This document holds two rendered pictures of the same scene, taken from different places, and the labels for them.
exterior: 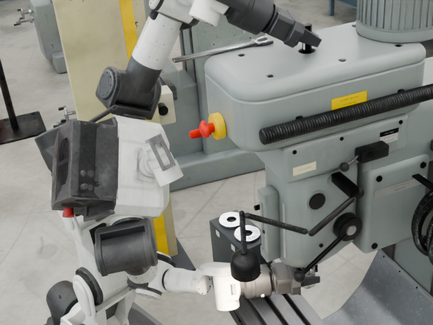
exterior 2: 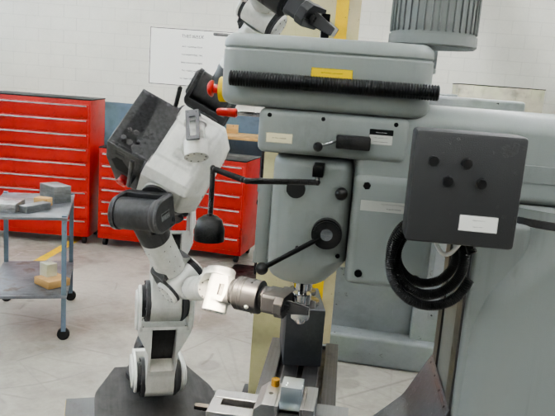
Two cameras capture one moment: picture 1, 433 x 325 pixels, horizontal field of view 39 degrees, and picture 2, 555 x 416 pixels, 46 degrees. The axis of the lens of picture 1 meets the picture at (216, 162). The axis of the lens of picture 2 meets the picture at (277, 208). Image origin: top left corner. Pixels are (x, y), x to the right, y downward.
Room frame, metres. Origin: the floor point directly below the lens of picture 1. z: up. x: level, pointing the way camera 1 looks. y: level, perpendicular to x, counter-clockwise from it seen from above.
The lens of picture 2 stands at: (-0.16, -0.84, 1.80)
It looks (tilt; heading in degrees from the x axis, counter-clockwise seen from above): 11 degrees down; 26
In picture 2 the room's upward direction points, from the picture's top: 4 degrees clockwise
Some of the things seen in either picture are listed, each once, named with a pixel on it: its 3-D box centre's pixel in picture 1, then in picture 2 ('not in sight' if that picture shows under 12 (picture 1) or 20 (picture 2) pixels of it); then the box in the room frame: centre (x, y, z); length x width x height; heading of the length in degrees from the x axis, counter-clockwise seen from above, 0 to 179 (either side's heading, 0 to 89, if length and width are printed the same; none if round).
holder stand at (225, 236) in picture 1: (240, 248); (301, 323); (1.71, -0.06, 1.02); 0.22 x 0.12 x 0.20; 29
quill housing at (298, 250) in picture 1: (308, 204); (310, 215); (1.30, -0.23, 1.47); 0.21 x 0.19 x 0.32; 20
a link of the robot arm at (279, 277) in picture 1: (274, 279); (268, 300); (1.29, -0.13, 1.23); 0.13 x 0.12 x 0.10; 5
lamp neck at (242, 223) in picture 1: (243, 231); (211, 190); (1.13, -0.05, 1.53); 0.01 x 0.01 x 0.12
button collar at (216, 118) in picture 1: (217, 126); (224, 89); (1.22, -0.01, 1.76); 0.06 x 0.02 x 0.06; 20
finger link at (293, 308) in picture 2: (309, 281); (296, 309); (1.27, -0.23, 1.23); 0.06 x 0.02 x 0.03; 95
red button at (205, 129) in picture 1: (207, 128); (214, 88); (1.22, 0.01, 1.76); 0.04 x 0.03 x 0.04; 20
